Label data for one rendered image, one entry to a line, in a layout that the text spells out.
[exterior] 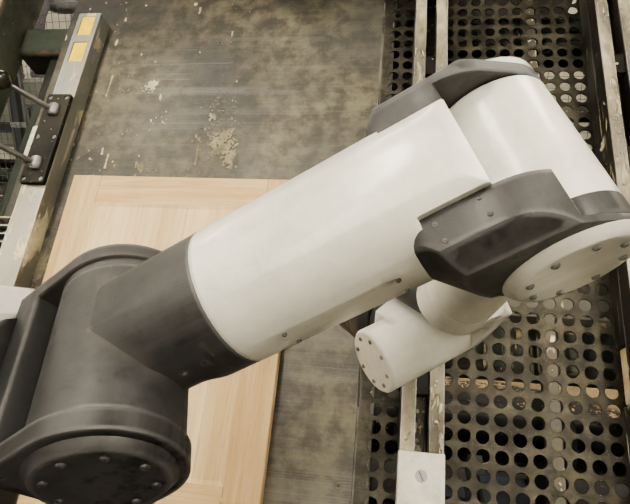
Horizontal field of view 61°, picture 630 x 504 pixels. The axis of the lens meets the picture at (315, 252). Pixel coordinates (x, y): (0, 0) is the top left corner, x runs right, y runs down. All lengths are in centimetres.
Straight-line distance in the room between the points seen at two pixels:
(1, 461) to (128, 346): 8
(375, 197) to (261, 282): 8
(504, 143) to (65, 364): 27
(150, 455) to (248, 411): 55
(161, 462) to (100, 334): 8
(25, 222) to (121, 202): 17
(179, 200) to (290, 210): 73
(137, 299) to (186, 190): 70
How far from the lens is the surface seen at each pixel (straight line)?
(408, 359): 51
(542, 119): 32
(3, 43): 146
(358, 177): 28
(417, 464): 77
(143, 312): 32
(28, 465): 33
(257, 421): 85
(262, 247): 29
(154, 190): 104
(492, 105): 32
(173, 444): 32
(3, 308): 45
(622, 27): 114
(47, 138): 117
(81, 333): 35
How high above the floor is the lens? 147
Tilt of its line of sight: 16 degrees down
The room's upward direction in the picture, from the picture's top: straight up
